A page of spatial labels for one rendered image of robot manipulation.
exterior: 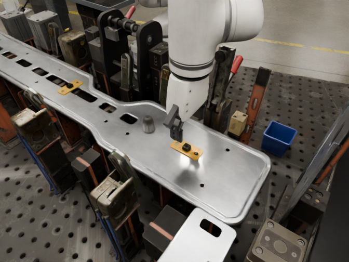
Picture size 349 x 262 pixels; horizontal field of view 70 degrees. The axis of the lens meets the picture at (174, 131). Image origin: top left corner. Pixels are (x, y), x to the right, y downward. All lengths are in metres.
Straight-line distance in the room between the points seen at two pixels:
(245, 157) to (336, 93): 0.98
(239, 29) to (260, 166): 0.35
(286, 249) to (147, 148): 0.38
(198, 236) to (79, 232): 0.48
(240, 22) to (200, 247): 0.41
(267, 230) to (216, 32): 0.35
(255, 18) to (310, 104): 1.02
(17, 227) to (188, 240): 0.63
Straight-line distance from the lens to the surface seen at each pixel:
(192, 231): 0.54
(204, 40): 0.42
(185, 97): 0.47
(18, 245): 0.98
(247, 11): 0.44
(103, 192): 0.55
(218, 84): 0.67
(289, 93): 1.45
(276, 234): 0.51
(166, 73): 0.76
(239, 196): 0.59
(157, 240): 0.56
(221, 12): 0.42
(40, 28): 1.17
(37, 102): 0.77
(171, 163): 0.62
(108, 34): 0.89
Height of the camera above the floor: 1.50
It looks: 46 degrees down
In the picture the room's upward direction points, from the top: straight up
